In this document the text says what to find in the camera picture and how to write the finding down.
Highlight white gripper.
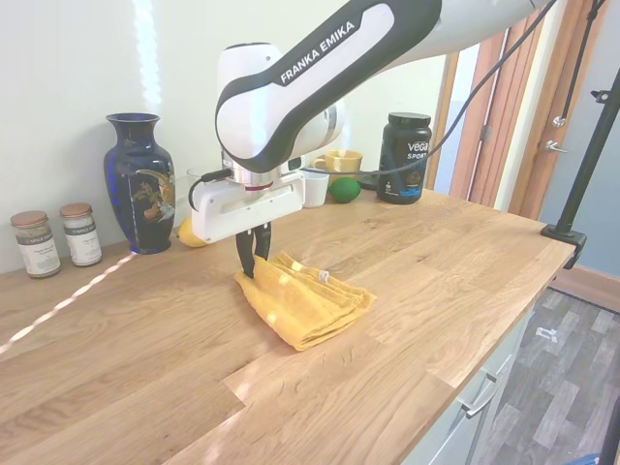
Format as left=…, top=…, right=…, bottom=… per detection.
left=190, top=170, right=307, bottom=280

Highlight yellow terry towel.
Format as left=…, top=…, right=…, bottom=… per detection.
left=234, top=250, right=379, bottom=353

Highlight yellow lemon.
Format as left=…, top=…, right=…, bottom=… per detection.
left=174, top=216, right=209, bottom=249

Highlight white mug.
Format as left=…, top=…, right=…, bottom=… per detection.
left=299, top=170, right=331, bottom=209

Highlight green lime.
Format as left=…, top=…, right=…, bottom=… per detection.
left=327, top=176, right=362, bottom=203

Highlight yellow mug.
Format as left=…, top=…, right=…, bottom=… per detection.
left=311, top=149, right=364, bottom=183

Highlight dark blue painted vase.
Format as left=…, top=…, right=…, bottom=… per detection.
left=103, top=112, right=176, bottom=256

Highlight flat black object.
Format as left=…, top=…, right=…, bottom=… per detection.
left=356, top=170, right=384, bottom=191

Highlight spice jar with white contents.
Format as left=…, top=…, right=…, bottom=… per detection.
left=59, top=202, right=103, bottom=267

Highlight black Vega protein tub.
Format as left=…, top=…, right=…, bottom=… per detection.
left=376, top=111, right=433, bottom=205

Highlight spice jar with grey label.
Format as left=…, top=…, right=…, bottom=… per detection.
left=10, top=210, right=63, bottom=280

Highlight white base cabinet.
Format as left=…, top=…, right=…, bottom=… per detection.
left=401, top=290, right=539, bottom=465

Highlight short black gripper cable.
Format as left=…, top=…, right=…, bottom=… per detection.
left=187, top=169, right=234, bottom=212

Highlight long black camera cable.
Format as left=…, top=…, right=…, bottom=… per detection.
left=298, top=0, right=559, bottom=176

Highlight silver cabinet drawer handle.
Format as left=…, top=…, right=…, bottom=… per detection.
left=458, top=372, right=499, bottom=420

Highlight wooden door frame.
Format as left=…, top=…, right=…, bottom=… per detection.
left=424, top=0, right=611, bottom=224

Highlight black camera stand with clamp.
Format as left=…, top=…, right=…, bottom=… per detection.
left=541, top=72, right=620, bottom=270

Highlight thin black hanging cable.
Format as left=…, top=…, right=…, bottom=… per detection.
left=561, top=0, right=609, bottom=120

